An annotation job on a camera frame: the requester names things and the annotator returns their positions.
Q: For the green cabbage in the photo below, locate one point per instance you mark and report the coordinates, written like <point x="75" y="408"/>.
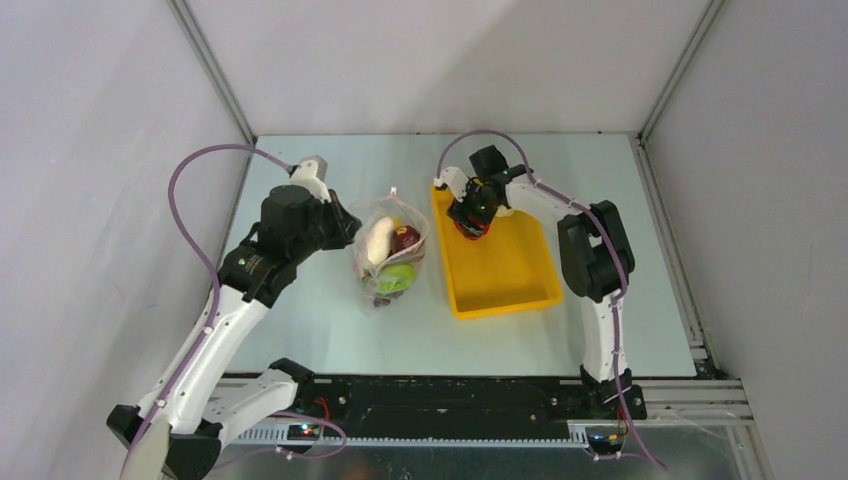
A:
<point x="503" y="211"/>

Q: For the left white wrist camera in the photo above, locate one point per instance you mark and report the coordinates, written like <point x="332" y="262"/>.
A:
<point x="310" y="173"/>

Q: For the red bell pepper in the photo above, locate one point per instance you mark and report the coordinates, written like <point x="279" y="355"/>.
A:
<point x="472" y="232"/>

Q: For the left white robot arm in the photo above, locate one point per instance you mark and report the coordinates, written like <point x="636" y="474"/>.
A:
<point x="177" y="429"/>

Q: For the clear pink-dotted zip bag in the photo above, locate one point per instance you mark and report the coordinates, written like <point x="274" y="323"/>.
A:
<point x="369" y="211"/>

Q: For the white radish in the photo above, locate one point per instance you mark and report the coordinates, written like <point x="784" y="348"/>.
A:
<point x="378" y="241"/>

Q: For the yellow plastic tray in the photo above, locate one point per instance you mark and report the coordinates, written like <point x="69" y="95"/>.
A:
<point x="509" y="270"/>

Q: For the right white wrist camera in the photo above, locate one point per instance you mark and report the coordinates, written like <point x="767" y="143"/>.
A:
<point x="454" y="180"/>

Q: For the green leafy vegetable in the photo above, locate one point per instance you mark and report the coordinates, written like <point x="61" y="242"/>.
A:
<point x="390" y="280"/>

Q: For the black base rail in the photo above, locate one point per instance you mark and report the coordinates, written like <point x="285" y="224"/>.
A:
<point x="455" y="409"/>

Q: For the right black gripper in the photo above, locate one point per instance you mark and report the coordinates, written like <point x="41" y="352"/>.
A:
<point x="468" y="218"/>

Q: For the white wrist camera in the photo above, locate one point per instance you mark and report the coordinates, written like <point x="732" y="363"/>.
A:
<point x="310" y="173"/>
<point x="454" y="180"/>

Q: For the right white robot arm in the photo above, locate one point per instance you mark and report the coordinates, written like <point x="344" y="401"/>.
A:
<point x="596" y="258"/>

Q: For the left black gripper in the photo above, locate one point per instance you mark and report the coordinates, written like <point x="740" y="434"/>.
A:
<point x="346" y="225"/>

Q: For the dark red apple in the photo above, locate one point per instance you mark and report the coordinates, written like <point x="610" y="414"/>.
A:
<point x="403" y="238"/>

